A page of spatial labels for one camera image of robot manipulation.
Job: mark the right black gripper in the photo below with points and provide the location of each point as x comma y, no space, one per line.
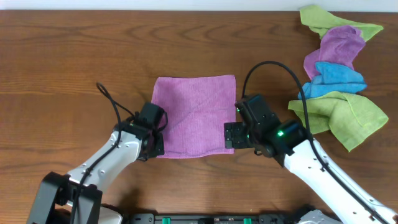
232,135

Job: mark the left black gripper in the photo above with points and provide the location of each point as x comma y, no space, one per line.
157,144

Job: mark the purple microfiber cloth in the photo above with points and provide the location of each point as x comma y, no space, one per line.
197,110

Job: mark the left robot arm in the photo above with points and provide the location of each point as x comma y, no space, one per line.
76,197

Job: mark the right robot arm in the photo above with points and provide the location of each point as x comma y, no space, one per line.
295,150

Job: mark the blue cloth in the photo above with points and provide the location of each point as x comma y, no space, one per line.
333,77

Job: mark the green cloth lower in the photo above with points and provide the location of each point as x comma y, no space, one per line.
351,118

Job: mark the green cloth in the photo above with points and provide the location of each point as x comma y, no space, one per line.
351,118
321,21

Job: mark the purple cloth in pile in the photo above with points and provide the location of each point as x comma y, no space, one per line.
339,45

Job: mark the green cloth top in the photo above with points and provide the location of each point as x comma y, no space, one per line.
321,21

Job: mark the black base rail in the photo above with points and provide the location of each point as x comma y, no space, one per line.
268,218

